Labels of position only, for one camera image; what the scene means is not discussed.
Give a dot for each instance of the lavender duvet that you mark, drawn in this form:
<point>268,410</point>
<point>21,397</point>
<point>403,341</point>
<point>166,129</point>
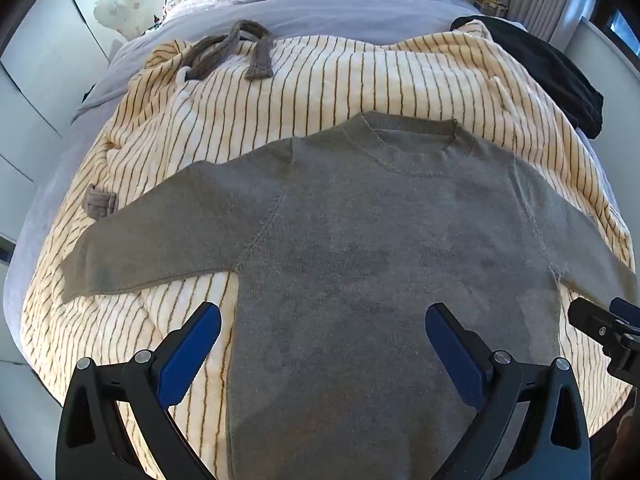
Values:
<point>350,15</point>

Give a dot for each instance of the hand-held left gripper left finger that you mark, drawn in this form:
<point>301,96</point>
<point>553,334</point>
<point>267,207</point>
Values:
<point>192,345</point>

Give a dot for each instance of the grey knit sweater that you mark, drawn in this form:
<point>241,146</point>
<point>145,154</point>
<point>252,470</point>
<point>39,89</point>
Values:
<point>350,260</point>

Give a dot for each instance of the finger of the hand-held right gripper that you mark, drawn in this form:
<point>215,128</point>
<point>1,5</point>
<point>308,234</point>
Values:
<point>627,307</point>
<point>592,320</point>

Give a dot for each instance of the black cloth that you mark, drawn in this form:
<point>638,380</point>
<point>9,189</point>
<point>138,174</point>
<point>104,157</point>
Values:
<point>560,70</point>

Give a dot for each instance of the cream striped blanket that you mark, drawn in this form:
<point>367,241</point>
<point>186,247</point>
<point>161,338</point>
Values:
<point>325,85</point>

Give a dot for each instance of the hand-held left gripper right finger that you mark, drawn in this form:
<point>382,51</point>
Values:
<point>452,355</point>

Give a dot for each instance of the brown fabric loop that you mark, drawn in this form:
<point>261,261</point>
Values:
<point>100,202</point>

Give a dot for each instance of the window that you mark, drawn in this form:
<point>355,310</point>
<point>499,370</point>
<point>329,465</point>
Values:
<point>625,30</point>

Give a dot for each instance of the brown fabric belt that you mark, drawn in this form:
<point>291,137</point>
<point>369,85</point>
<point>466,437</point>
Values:
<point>260,60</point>

